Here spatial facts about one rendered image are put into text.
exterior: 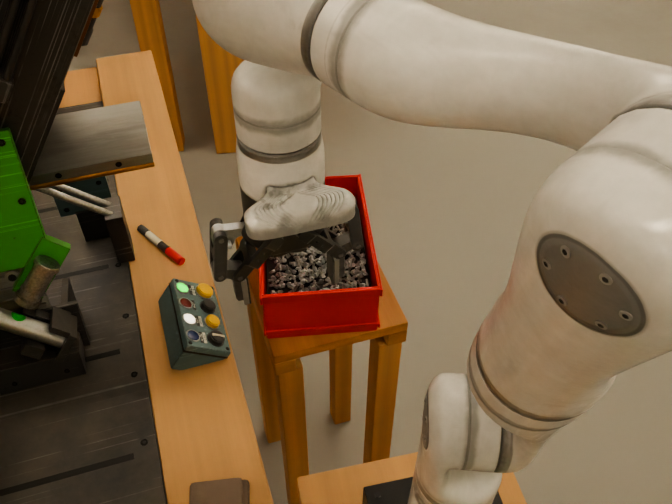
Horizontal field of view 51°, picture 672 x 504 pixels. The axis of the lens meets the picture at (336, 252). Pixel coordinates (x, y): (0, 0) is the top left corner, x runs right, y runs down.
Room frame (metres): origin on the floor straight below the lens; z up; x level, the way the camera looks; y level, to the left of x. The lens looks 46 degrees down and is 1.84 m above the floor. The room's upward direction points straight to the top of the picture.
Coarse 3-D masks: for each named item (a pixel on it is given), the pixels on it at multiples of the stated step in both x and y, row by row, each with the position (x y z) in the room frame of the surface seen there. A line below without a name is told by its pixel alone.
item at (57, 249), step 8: (40, 240) 0.73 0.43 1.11; (48, 240) 0.74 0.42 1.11; (56, 240) 0.74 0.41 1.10; (40, 248) 0.73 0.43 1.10; (48, 248) 0.73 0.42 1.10; (56, 248) 0.73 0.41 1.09; (64, 248) 0.74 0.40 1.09; (32, 256) 0.72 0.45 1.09; (56, 256) 0.73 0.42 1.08; (64, 256) 0.73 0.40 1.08; (32, 264) 0.72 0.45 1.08; (24, 272) 0.71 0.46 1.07; (16, 280) 0.71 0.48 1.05; (24, 280) 0.71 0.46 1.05; (16, 288) 0.70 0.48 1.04
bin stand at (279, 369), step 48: (240, 240) 1.05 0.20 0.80; (384, 288) 0.91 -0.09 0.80; (336, 336) 0.80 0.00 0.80; (384, 336) 0.83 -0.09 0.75; (288, 384) 0.76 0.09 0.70; (336, 384) 1.08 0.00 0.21; (384, 384) 0.82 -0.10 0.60; (288, 432) 0.76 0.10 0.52; (384, 432) 0.83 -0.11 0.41; (288, 480) 0.76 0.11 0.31
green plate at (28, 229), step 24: (0, 144) 0.77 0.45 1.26; (0, 168) 0.76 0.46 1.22; (0, 192) 0.75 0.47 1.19; (24, 192) 0.75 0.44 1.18; (0, 216) 0.73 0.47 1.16; (24, 216) 0.74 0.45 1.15; (0, 240) 0.72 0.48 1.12; (24, 240) 0.73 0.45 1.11; (0, 264) 0.71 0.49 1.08; (24, 264) 0.72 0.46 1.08
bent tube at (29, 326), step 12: (0, 312) 0.66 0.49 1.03; (0, 324) 0.65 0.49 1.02; (12, 324) 0.65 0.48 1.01; (24, 324) 0.66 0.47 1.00; (36, 324) 0.67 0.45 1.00; (48, 324) 0.68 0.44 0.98; (24, 336) 0.65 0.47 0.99; (36, 336) 0.65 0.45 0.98; (48, 336) 0.66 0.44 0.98; (60, 336) 0.66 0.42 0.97
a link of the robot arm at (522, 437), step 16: (480, 384) 0.28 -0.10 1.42; (480, 400) 0.28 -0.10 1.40; (496, 400) 0.26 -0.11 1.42; (496, 416) 0.27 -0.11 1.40; (512, 416) 0.26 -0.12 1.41; (512, 432) 0.27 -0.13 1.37; (528, 432) 0.26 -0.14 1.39; (544, 432) 0.26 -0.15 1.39; (512, 448) 0.32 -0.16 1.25; (528, 448) 0.30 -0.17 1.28; (512, 464) 0.32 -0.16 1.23; (528, 464) 0.32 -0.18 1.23
